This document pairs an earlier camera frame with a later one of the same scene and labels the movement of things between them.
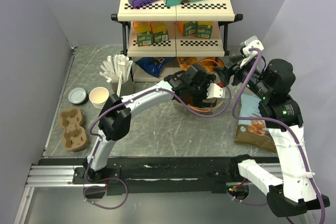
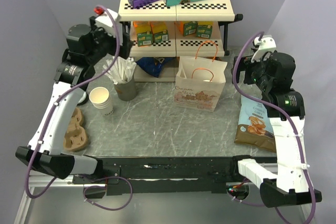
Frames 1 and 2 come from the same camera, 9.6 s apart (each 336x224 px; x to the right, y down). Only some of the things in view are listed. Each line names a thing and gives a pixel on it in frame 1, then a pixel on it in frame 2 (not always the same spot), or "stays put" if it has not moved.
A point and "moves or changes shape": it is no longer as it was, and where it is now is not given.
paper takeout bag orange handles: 212,105 moves or changes shape
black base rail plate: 155,176 stays put
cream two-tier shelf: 156,36 stays put
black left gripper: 198,102 to 99,31
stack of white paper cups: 98,95 stays put
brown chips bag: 250,132 stays put
